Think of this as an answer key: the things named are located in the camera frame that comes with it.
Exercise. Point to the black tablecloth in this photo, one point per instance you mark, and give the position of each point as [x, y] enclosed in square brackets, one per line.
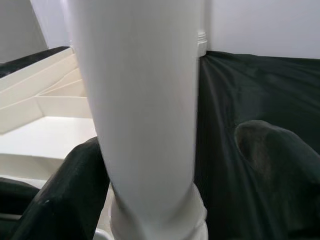
[262, 87]

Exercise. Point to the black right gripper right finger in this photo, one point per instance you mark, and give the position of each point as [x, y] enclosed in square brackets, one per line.
[287, 175]

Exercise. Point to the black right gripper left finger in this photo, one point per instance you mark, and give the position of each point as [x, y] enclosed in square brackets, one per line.
[67, 200]

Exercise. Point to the white plastic children table top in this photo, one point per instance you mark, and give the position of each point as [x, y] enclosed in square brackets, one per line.
[50, 125]

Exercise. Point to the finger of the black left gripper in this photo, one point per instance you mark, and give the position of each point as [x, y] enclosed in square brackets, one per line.
[15, 195]

